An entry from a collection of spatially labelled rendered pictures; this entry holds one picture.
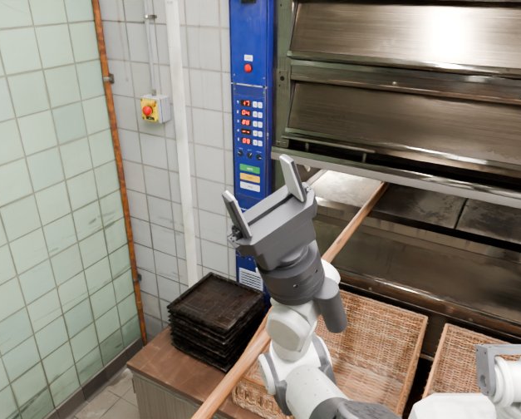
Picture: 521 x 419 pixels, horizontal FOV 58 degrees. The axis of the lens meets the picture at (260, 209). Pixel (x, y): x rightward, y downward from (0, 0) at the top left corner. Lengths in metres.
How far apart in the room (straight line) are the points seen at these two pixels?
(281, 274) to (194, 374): 1.34
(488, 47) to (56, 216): 1.72
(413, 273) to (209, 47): 1.11
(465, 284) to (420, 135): 0.54
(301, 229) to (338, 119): 1.06
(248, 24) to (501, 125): 0.86
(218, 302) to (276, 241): 1.36
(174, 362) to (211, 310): 0.26
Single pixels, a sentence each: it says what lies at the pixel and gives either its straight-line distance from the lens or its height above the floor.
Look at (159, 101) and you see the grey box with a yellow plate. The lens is 1.96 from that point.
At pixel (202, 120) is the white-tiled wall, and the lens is 1.93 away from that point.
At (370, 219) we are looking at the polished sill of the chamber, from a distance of 1.72.
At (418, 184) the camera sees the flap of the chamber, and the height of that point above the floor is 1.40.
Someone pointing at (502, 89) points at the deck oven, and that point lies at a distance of 1.51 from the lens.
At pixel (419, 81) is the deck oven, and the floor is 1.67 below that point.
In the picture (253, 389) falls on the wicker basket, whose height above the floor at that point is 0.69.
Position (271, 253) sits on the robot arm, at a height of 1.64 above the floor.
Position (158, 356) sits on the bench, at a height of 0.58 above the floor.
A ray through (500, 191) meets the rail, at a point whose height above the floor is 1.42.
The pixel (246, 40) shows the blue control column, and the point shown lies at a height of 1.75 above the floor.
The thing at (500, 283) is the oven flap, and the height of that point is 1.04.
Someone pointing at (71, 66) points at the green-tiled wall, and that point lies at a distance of 2.11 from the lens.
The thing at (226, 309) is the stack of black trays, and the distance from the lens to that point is 1.88.
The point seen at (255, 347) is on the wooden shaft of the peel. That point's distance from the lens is 1.10.
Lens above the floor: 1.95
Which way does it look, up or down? 27 degrees down
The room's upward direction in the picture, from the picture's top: straight up
